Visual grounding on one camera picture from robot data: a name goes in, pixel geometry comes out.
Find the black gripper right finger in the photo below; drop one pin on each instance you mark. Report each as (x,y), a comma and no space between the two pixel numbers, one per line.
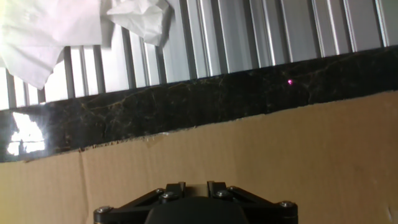
(258,205)

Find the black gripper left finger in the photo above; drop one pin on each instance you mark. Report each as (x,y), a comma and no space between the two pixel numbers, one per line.
(140,203)

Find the brown cardboard sheet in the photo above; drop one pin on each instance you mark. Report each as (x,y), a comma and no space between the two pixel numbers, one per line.
(248,161)

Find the crumpled white tissue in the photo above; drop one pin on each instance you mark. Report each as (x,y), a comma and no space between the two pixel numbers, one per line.
(140,18)

